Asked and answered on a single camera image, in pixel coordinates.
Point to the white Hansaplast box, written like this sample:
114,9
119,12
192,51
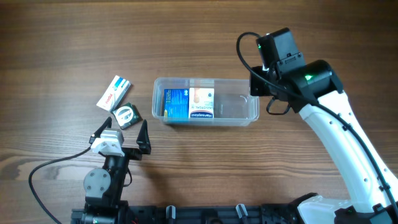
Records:
201,103

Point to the blue medicine box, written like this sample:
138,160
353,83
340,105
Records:
176,103

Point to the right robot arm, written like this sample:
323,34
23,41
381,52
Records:
314,91

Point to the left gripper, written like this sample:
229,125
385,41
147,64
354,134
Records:
130,152

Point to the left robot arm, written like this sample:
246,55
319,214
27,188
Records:
104,186

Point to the white Panadol box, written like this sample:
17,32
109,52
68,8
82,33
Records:
114,93

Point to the clear plastic container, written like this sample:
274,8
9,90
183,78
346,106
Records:
233,105

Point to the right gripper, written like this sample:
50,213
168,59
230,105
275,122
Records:
258,83

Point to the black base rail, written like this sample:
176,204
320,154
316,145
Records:
261,214

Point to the green Zam-Buk box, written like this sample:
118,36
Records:
127,115

